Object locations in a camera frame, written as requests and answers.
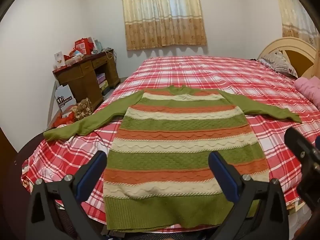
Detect cream wooden headboard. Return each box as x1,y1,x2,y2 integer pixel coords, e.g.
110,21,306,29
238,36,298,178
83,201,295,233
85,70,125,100
257,37,320,78

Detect brown wooden desk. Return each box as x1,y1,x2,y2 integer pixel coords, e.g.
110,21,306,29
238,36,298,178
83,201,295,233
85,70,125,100
52,49,121,103

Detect brown floral cloth bundle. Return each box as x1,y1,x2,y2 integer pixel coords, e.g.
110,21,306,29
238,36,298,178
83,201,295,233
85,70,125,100
72,98,94,121

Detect bed with red plaid sheet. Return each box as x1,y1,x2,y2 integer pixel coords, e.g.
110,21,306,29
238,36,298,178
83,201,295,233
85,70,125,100
21,55,320,230

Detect narrow beige patterned curtain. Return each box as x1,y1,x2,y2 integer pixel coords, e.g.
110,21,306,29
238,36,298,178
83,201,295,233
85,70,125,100
272,0,320,48

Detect stacked boxes in desk niche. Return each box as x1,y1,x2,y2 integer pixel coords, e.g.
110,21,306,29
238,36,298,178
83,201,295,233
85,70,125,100
96,73,110,90

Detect red plastic bag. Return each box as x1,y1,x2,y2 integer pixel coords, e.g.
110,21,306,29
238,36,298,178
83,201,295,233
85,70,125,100
51,111,76,128

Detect green orange striped knit sweater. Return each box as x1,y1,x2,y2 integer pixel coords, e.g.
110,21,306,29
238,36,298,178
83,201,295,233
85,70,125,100
43,85,302,232

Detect grey metal bar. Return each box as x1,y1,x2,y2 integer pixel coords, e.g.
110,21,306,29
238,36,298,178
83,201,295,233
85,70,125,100
47,79,60,122

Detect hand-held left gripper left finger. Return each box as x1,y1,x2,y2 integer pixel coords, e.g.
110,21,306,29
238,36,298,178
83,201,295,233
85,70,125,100
25,151,108,240

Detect white card box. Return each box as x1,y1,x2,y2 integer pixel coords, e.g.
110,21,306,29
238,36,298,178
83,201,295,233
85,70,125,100
54,52,66,69

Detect grey patterned pillow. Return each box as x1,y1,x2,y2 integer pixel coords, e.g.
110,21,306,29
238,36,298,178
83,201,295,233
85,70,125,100
257,50,299,79

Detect red and white gift boxes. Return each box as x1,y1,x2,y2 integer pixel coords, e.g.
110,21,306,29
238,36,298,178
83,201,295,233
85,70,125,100
63,50,83,67

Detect red boxes clutter on desk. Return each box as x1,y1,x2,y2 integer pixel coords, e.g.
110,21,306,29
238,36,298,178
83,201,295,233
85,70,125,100
74,37,95,55

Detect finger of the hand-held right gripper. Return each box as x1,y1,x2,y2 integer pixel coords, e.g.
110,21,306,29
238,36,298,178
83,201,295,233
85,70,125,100
284,127,320,173

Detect white paper bag dark print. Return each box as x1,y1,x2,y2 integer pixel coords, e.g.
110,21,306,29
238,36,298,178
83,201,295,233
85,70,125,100
54,84,77,113

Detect wide beige patterned curtain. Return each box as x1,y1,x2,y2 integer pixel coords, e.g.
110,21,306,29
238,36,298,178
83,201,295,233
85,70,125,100
121,0,207,51

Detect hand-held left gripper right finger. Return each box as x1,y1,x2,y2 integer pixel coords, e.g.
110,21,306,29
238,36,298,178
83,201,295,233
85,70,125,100
208,151,290,240

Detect pink padded garment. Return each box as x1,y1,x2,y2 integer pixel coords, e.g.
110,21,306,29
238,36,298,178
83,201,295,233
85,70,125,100
294,77,320,108

